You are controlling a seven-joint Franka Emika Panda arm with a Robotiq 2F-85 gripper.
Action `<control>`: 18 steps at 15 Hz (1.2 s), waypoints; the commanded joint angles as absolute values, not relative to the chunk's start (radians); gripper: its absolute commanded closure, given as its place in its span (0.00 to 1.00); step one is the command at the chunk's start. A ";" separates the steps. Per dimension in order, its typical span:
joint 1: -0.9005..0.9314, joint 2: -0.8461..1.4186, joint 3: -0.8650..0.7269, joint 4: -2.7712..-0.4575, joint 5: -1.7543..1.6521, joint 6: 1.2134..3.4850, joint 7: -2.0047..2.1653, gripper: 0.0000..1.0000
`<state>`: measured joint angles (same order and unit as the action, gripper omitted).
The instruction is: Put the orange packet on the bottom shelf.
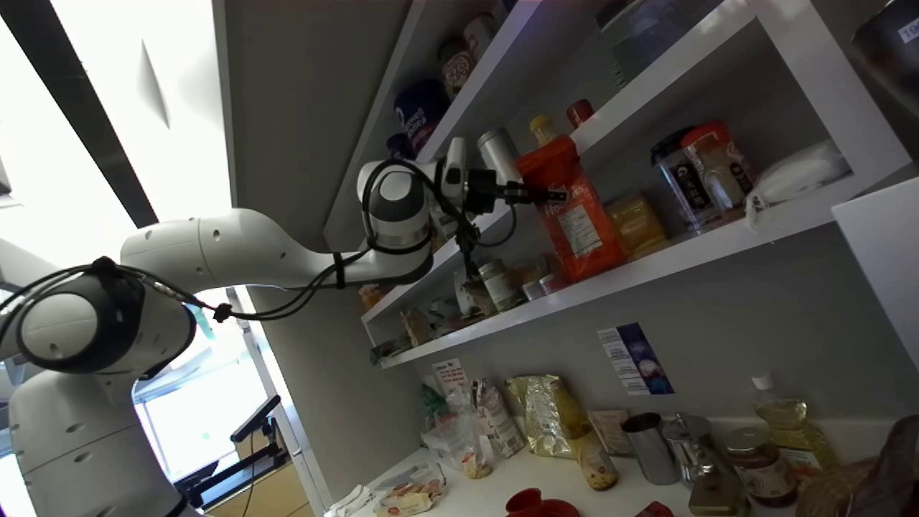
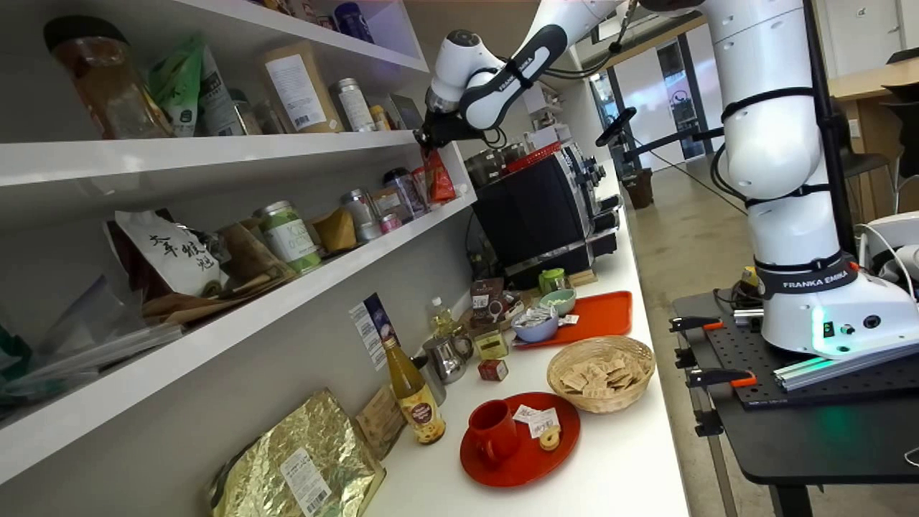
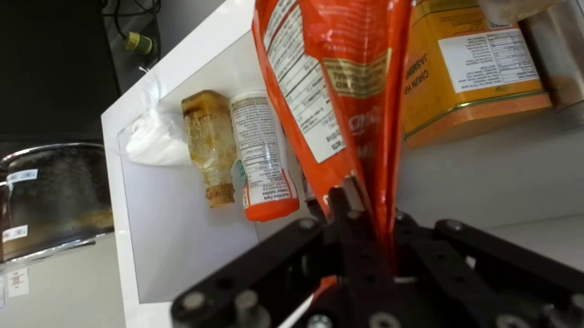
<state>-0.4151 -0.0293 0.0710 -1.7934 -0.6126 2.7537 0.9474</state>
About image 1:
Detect dark blue canister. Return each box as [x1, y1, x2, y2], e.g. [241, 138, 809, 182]
[393, 78, 452, 147]

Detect black stand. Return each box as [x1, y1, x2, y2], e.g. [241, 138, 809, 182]
[175, 393, 291, 512]

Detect white cabinet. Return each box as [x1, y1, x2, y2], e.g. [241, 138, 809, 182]
[831, 179, 919, 371]

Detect jar with red lid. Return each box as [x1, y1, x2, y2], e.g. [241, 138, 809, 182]
[680, 120, 758, 217]

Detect white bag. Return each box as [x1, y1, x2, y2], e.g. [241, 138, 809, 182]
[745, 141, 857, 217]

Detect brown glass jar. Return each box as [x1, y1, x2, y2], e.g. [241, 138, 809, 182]
[436, 35, 479, 98]

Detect slim glass bottle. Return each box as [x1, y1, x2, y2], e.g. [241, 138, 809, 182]
[452, 271, 496, 324]

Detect white wall shelf unit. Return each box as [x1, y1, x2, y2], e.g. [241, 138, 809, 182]
[321, 0, 917, 371]

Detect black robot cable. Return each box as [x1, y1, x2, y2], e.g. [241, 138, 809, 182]
[0, 154, 526, 375]

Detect small jar with white lid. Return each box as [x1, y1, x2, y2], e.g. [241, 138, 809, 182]
[463, 9, 499, 54]

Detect dark cooking pot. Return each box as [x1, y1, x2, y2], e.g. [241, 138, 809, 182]
[600, 0, 726, 80]

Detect brown object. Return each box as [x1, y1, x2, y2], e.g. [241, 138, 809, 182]
[844, 414, 919, 517]

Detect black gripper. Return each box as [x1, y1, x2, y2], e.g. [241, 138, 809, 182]
[466, 169, 570, 217]

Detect small tan box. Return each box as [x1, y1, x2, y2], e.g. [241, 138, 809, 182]
[585, 407, 636, 456]

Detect jar with pale label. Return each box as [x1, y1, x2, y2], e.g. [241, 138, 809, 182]
[476, 255, 526, 312]

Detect white red printed packs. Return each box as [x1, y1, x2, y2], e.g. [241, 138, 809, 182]
[419, 355, 526, 480]

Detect orange foil packet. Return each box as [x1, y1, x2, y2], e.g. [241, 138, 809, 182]
[514, 133, 628, 284]

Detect red capped bottle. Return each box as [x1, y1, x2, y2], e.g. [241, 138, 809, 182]
[565, 95, 597, 130]

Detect dark carton box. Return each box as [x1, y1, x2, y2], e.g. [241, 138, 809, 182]
[653, 126, 722, 232]

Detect cooking oil bottle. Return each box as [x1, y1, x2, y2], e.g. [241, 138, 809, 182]
[749, 371, 844, 483]

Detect olive green tin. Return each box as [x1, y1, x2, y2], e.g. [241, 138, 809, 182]
[686, 456, 755, 517]

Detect chocolate spread jar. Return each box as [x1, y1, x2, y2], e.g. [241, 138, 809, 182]
[729, 440, 802, 508]

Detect clear glass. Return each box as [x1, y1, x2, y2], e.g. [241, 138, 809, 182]
[664, 410, 716, 483]

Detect red plate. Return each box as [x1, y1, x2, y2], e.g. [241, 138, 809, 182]
[502, 485, 582, 517]

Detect yellow packet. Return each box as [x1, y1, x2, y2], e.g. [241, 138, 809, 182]
[610, 193, 672, 262]

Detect red cup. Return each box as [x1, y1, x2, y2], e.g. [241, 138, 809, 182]
[506, 485, 548, 517]

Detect tan food packet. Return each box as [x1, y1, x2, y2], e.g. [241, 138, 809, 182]
[400, 305, 439, 348]

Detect blue white card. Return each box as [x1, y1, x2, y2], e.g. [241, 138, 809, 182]
[597, 321, 677, 398]

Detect gold foil bag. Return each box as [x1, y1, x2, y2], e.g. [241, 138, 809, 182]
[502, 371, 591, 459]

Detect clear plastic food bag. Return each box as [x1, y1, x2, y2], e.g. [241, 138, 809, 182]
[367, 456, 453, 517]

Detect yellow bottle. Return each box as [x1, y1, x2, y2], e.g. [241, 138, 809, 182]
[529, 111, 564, 147]

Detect steel cup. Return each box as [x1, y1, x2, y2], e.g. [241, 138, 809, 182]
[620, 410, 683, 489]

